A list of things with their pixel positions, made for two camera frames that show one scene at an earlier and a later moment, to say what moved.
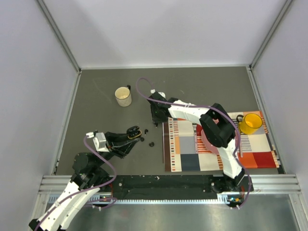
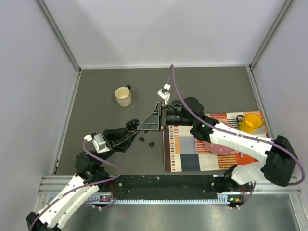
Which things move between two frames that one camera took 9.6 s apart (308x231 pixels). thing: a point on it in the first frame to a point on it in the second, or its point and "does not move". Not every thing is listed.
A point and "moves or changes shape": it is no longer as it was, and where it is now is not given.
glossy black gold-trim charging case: [133, 132] moves or changes shape
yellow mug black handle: [249, 123] does not move
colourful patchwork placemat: [185, 149] does not move
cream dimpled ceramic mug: [123, 96] does not move
